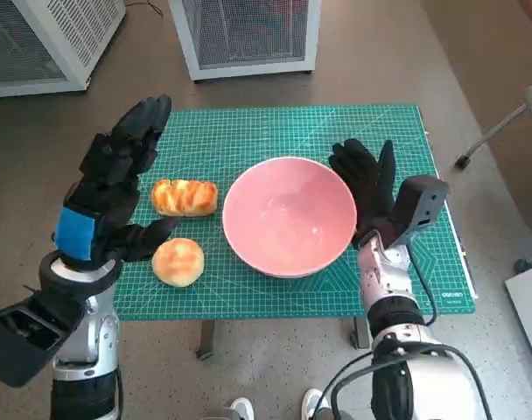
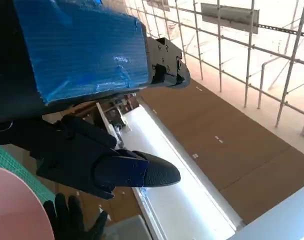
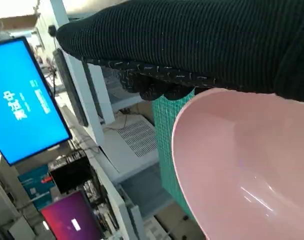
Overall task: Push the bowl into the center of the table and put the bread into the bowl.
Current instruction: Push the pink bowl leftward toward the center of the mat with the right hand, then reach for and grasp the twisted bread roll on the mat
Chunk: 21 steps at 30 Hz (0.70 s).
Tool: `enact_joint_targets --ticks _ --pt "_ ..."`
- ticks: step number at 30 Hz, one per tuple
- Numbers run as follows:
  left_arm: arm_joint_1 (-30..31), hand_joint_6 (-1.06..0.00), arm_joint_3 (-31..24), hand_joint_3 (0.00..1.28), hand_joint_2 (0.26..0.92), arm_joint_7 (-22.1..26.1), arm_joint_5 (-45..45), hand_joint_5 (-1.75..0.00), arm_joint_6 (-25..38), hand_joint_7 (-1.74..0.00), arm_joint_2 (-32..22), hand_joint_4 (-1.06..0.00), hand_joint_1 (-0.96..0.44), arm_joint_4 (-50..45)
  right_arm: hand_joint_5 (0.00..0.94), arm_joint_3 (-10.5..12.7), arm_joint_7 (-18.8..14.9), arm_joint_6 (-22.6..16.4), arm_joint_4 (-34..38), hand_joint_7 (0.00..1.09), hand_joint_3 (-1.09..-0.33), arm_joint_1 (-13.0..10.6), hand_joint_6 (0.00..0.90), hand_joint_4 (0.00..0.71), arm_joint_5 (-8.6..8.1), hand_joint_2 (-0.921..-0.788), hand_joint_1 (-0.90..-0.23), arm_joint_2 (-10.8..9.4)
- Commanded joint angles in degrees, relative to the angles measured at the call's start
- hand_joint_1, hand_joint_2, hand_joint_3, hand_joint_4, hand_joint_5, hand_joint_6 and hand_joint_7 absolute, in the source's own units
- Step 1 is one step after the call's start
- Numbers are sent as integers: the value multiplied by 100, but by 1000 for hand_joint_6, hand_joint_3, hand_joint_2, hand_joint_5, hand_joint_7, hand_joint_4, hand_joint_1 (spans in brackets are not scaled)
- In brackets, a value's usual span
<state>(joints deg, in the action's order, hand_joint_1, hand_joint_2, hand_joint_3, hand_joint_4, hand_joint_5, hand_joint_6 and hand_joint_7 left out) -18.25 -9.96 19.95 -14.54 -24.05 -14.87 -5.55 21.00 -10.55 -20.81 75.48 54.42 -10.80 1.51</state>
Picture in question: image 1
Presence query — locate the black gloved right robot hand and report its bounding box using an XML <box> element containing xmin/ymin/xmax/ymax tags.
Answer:
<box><xmin>328</xmin><ymin>138</ymin><xmax>401</xmax><ymax>250</ymax></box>

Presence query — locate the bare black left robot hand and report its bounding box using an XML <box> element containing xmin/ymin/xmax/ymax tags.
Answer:
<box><xmin>53</xmin><ymin>94</ymin><xmax>182</xmax><ymax>270</ymax></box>

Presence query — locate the long braided toy bread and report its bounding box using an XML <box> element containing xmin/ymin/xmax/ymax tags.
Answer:
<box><xmin>150</xmin><ymin>178</ymin><xmax>219</xmax><ymax>218</ymax></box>

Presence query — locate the pink bowl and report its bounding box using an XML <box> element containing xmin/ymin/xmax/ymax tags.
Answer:
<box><xmin>221</xmin><ymin>156</ymin><xmax>358</xmax><ymax>280</ymax></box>

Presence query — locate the round toy bread bun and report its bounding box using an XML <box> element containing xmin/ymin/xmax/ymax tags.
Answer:
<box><xmin>150</xmin><ymin>237</ymin><xmax>205</xmax><ymax>289</ymax></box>

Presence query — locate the green cutting mat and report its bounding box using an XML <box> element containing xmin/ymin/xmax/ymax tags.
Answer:
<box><xmin>115</xmin><ymin>102</ymin><xmax>478</xmax><ymax>323</ymax></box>

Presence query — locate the black table leg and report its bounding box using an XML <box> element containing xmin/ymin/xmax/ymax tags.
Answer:
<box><xmin>194</xmin><ymin>320</ymin><xmax>217</xmax><ymax>361</ymax></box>
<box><xmin>350</xmin><ymin>317</ymin><xmax>371</xmax><ymax>350</ymax></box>

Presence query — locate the white perforated mesh cabinet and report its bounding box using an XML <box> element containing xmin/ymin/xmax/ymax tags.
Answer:
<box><xmin>0</xmin><ymin>0</ymin><xmax>128</xmax><ymax>100</ymax></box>

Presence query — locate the white mesh front cabinet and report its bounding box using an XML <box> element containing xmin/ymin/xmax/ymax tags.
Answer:
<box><xmin>168</xmin><ymin>0</ymin><xmax>323</xmax><ymax>83</ymax></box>

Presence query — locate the white flat panel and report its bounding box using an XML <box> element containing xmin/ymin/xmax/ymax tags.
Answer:
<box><xmin>504</xmin><ymin>262</ymin><xmax>532</xmax><ymax>377</ymax></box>

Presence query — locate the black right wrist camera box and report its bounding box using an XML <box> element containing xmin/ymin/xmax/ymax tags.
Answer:
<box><xmin>388</xmin><ymin>173</ymin><xmax>451</xmax><ymax>249</ymax></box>

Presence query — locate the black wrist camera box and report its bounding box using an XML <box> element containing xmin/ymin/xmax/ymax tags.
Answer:
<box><xmin>388</xmin><ymin>173</ymin><xmax>451</xmax><ymax>249</ymax></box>
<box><xmin>0</xmin><ymin>290</ymin><xmax>88</xmax><ymax>389</ymax></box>

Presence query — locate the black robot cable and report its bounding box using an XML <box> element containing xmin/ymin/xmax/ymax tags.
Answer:
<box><xmin>331</xmin><ymin>343</ymin><xmax>494</xmax><ymax>420</ymax></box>
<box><xmin>320</xmin><ymin>242</ymin><xmax>438</xmax><ymax>420</ymax></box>

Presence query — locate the black floor cable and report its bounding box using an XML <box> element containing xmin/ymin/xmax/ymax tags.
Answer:
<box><xmin>125</xmin><ymin>0</ymin><xmax>162</xmax><ymax>18</ymax></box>

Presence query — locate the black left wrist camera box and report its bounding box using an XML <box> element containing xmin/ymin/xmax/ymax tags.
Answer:
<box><xmin>0</xmin><ymin>290</ymin><xmax>88</xmax><ymax>389</ymax></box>

